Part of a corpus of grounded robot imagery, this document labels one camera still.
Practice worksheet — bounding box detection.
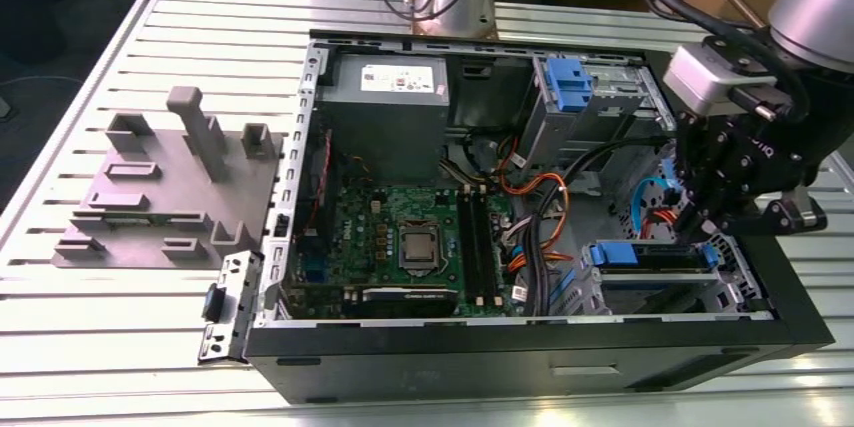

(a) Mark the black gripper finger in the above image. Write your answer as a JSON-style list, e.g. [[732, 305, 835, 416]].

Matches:
[[671, 114, 721, 246], [695, 185, 829, 244]]

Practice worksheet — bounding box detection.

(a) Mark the hard disk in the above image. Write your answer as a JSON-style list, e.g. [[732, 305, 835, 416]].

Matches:
[[583, 240, 721, 293]]

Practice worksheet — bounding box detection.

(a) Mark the metal disk bay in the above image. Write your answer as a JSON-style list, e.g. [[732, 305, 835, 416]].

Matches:
[[576, 238, 763, 317]]

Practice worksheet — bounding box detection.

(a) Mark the metal optical drive cage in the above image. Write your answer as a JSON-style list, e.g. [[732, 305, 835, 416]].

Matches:
[[516, 52, 675, 164]]

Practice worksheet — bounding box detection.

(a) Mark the blue drive latch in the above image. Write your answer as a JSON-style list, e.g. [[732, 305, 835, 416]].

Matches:
[[541, 57, 595, 115]]

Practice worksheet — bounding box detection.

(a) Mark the black RAM slot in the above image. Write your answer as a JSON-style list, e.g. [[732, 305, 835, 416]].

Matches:
[[456, 184, 486, 306], [474, 184, 506, 306]]

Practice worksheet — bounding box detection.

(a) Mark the silver CPU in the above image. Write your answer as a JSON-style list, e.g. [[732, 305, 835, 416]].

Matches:
[[397, 231, 440, 262]]

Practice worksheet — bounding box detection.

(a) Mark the CPU socket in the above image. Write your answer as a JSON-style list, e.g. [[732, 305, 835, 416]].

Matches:
[[393, 218, 446, 279]]

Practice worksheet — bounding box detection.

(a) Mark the grey power supply box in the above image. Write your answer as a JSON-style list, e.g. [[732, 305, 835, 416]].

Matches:
[[310, 50, 453, 189]]

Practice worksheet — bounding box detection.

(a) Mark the green motherboard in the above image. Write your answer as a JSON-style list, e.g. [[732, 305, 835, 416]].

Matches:
[[277, 183, 532, 321]]

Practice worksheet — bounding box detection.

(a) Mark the black graphics card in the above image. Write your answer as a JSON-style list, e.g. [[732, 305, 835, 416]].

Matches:
[[277, 282, 462, 321]]

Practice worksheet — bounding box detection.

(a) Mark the black open PC case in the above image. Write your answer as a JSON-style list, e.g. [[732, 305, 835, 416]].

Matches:
[[242, 29, 835, 406]]

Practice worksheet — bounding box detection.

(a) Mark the grey parts rack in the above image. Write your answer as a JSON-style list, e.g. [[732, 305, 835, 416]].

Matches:
[[51, 85, 294, 271]]

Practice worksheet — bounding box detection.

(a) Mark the green RAM stick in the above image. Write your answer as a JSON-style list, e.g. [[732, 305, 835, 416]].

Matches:
[[98, 215, 176, 227]]

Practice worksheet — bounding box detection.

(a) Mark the blue data wire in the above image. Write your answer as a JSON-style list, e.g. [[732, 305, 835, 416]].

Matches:
[[628, 159, 687, 242]]

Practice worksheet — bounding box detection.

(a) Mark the disk power wire black plug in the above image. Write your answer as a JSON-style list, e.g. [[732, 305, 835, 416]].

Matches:
[[649, 194, 683, 241]]

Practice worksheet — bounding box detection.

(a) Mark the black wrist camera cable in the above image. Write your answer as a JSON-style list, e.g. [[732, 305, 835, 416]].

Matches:
[[612, 0, 812, 123]]

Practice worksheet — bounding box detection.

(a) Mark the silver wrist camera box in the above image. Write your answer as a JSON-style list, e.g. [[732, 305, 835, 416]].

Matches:
[[661, 43, 780, 114]]

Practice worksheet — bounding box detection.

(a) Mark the multicoloured power wire bundle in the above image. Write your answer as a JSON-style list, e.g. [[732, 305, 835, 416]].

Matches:
[[436, 131, 579, 298]]

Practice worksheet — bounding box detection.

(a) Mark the thick black cable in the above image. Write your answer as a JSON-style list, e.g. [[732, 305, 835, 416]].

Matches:
[[522, 136, 675, 316]]

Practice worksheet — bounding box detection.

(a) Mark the red black twisted fan wire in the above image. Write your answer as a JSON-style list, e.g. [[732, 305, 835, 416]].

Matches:
[[317, 126, 334, 211]]

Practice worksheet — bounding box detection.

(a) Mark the grey expansion slot bracket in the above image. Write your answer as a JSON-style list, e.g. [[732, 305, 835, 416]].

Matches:
[[194, 248, 266, 366]]

